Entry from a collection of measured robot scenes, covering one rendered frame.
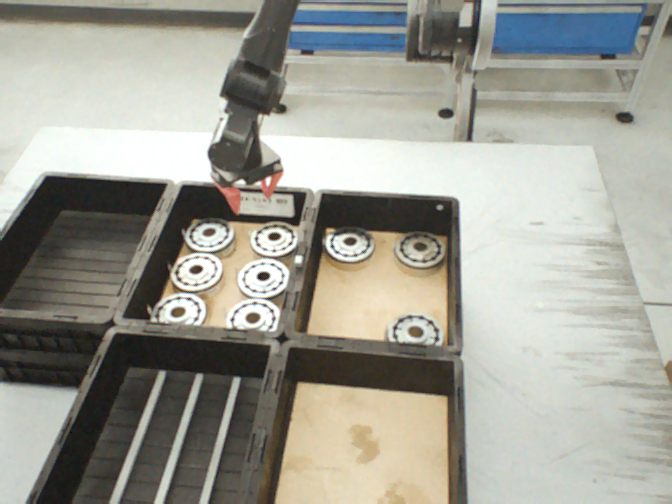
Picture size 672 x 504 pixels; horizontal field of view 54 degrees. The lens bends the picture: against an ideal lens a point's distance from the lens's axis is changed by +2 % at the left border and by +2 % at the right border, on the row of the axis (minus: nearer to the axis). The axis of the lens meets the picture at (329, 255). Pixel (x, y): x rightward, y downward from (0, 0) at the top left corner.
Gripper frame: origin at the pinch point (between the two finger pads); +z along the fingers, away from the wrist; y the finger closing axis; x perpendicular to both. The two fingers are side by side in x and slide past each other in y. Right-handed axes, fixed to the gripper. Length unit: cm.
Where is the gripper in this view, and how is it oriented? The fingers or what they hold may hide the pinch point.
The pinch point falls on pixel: (251, 201)
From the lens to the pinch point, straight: 114.7
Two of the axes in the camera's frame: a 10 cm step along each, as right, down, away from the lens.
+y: 8.0, -4.4, 4.0
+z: 0.2, 6.9, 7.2
